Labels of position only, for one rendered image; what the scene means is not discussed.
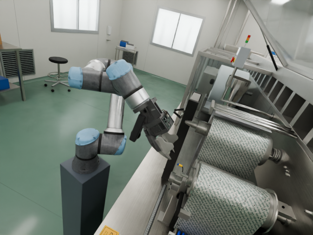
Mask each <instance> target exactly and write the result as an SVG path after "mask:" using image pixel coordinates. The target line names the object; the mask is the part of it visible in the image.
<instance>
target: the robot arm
mask: <svg viewBox="0 0 313 235"><path fill-rule="evenodd" d="M68 83H69V86H70V87H72V88H76V89H79V90H80V89H82V90H91V91H98V92H104V93H111V96H110V104H109V116H108V124H107V128H106V129H105V130H104V133H99V131H98V130H96V129H94V128H87V129H83V130H81V131H79V132H78V133H77V135H76V140H75V157H74V159H73V161H72V168H73V170H74V171H75V172H77V173H80V174H89V173H92V172H94V171H96V170H97V169H98V167H99V164H100V160H99V157H98V154H104V155H121V154H122V153H123V151H124V148H125V145H126V139H127V136H126V135H125V134H124V131H123V130H122V125H123V116H124V107H125V102H126V103H127V105H128V106H129V107H130V109H131V110H132V109H133V112H134V113H135V114H136V113H138V112H140V114H139V115H138V117H137V120H136V123H135V125H134V128H133V130H132V131H131V134H130V138H129V140H131V141H133V142H135V141H136V140H137V139H138V138H140V136H141V131H142V129H143V131H144V133H145V136H146V137H147V139H148V141H149V143H150V145H151V146H152V147H153V148H154V149H155V150H156V151H157V152H159V153H160V154H161V155H162V156H164V157H165V158H167V159H168V160H171V157H170V156H169V154H168V152H172V153H174V149H173V148H174V145H173V143H174V142H175V141H176V140H178V136H177V135H176V134H169V133H168V131H169V130H170V128H171V127H172V125H173V123H174V120H173V119H172V117H171V116H170V114H169V113H168V111H167V110H164V111H163V110H161V109H160V107H159V106H158V104H157V103H156V101H157V98H156V97H154V98H152V99H149V95H148V93H147V92H146V90H145V89H144V87H143V86H142V85H141V83H140V81H139V80H138V78H137V77H136V75H135V74H134V72H133V67H132V65H131V64H130V63H127V62H126V61H125V60H123V59H121V60H118V61H116V60H110V59H106V58H100V59H94V60H91V61H89V62H88V64H87V66H86V67H84V68H81V67H71V68H70V70H69V73H68ZM162 111H163V112H162ZM157 136H158V137H157ZM156 137H157V138H156Z"/></svg>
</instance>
